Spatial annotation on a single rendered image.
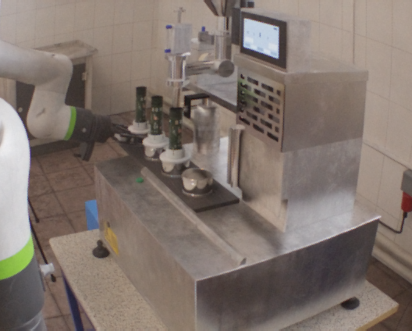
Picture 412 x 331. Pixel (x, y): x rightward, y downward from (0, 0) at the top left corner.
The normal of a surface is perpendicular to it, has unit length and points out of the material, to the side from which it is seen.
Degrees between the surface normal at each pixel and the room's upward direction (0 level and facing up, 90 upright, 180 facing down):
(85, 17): 90
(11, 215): 99
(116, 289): 0
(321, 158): 90
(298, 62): 90
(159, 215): 0
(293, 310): 90
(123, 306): 0
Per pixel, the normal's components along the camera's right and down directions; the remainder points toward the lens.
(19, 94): 0.50, 0.37
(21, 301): 0.79, 0.27
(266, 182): -0.87, 0.18
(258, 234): 0.03, -0.91
